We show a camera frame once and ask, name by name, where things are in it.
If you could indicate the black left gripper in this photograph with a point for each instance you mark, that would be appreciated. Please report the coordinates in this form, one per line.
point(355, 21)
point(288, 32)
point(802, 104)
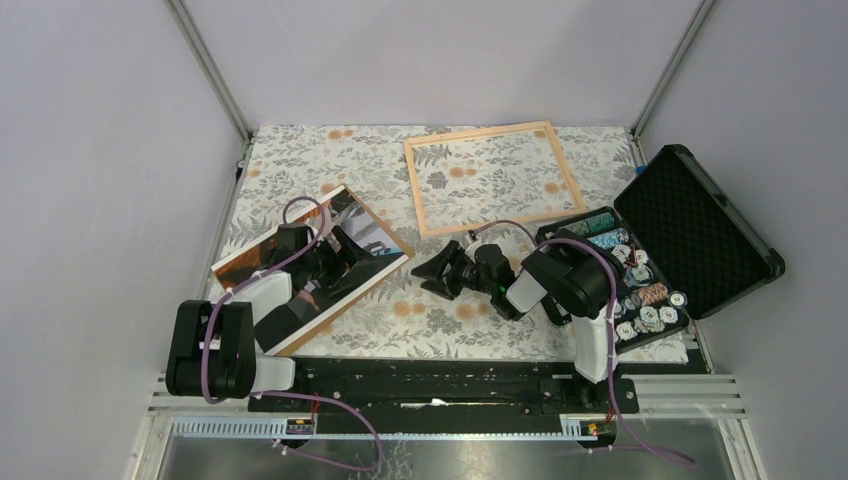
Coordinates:
point(349, 255)

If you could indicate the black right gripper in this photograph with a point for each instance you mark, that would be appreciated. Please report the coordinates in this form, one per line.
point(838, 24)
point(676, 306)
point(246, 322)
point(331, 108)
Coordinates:
point(434, 268)

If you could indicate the printed photo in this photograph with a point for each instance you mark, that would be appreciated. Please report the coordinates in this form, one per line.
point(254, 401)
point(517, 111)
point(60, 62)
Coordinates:
point(260, 273)

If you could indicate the light wooden picture frame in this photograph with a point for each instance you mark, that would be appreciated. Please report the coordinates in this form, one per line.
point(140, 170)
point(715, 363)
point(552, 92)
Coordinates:
point(465, 179)

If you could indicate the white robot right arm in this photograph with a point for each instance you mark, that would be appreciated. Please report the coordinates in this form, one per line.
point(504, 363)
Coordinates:
point(567, 269)

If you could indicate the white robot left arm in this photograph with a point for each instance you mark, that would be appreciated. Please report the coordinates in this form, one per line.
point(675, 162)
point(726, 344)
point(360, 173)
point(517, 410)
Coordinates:
point(213, 353)

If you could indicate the brown cardboard backing board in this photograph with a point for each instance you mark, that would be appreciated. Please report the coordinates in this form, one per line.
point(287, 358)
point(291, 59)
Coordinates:
point(344, 208)

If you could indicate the floral patterned table mat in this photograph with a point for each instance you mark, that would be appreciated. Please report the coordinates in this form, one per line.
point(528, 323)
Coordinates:
point(398, 318)

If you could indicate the green poker chip stack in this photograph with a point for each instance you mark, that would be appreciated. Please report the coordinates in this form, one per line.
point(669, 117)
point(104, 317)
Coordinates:
point(592, 225)

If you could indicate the light blue poker chip stack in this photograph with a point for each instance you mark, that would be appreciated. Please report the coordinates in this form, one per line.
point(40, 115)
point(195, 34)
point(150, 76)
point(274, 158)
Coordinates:
point(610, 239)

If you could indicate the black poker chip case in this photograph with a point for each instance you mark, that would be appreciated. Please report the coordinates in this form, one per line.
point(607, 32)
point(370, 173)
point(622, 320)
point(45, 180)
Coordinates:
point(691, 251)

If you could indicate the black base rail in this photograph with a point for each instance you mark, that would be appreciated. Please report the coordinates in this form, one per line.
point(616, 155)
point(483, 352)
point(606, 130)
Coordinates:
point(403, 396)

